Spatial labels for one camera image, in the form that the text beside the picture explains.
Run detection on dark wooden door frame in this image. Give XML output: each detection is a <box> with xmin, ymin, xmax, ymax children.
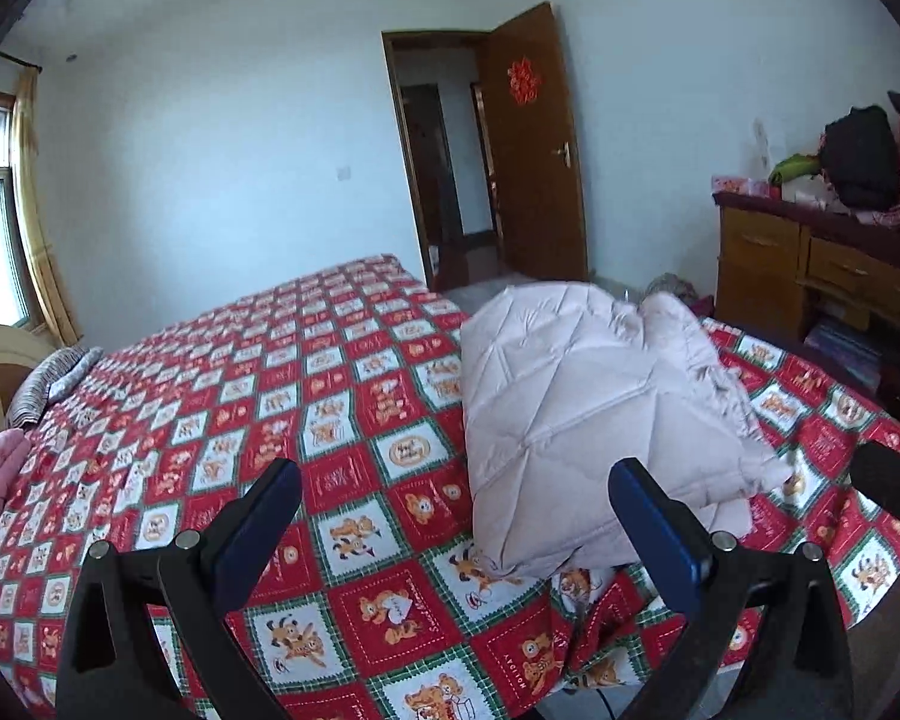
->
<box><xmin>380</xmin><ymin>28</ymin><xmax>497</xmax><ymax>295</ymax></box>

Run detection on pink box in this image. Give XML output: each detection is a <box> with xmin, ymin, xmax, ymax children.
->
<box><xmin>710</xmin><ymin>174</ymin><xmax>773</xmax><ymax>200</ymax></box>

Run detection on white pink plastic bag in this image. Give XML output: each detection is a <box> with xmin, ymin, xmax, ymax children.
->
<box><xmin>778</xmin><ymin>171</ymin><xmax>852</xmax><ymax>217</ymax></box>

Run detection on red checked cartoon bedspread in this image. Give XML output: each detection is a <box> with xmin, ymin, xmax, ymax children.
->
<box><xmin>0</xmin><ymin>253</ymin><xmax>900</xmax><ymax>720</ymax></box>

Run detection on beige quilted down jacket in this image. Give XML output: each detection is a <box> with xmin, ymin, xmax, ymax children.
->
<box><xmin>459</xmin><ymin>281</ymin><xmax>796</xmax><ymax>578</ymax></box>

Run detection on black bag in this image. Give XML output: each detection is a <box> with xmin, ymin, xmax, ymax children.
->
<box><xmin>819</xmin><ymin>105</ymin><xmax>900</xmax><ymax>214</ymax></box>

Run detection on yellow curtain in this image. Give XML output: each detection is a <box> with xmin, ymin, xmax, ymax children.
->
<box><xmin>10</xmin><ymin>66</ymin><xmax>85</xmax><ymax>347</ymax></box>

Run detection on striped grey pillow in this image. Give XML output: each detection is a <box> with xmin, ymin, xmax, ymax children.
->
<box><xmin>6</xmin><ymin>346</ymin><xmax>106</xmax><ymax>430</ymax></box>

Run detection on wooden headboard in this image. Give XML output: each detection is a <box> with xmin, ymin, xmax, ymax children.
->
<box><xmin>0</xmin><ymin>322</ymin><xmax>62</xmax><ymax>445</ymax></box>

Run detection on brown wooden door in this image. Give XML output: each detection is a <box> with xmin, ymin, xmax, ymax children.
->
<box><xmin>477</xmin><ymin>1</ymin><xmax>590</xmax><ymax>284</ymax></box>

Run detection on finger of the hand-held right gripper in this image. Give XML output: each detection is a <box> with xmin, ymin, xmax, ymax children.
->
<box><xmin>849</xmin><ymin>411</ymin><xmax>900</xmax><ymax>530</ymax></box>

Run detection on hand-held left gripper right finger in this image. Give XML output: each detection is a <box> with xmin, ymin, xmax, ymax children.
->
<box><xmin>607</xmin><ymin>456</ymin><xmax>857</xmax><ymax>720</ymax></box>

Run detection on grey maroon clothes pile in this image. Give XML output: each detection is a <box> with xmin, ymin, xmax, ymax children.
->
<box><xmin>643</xmin><ymin>272</ymin><xmax>715</xmax><ymax>317</ymax></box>

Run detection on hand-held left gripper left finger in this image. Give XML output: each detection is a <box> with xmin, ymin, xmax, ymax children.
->
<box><xmin>55</xmin><ymin>456</ymin><xmax>304</xmax><ymax>720</ymax></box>

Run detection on green cloth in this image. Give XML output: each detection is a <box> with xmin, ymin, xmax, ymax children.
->
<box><xmin>767</xmin><ymin>153</ymin><xmax>824</xmax><ymax>188</ymax></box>

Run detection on red paper door ornament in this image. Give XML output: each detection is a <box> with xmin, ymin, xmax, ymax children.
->
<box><xmin>506</xmin><ymin>55</ymin><xmax>542</xmax><ymax>107</ymax></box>

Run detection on stack of folded fabrics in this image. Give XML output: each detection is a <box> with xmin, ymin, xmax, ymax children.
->
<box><xmin>801</xmin><ymin>317</ymin><xmax>884</xmax><ymax>397</ymax></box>

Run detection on wooden dresser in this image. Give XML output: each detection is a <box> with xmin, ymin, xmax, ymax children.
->
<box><xmin>711</xmin><ymin>190</ymin><xmax>900</xmax><ymax>432</ymax></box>

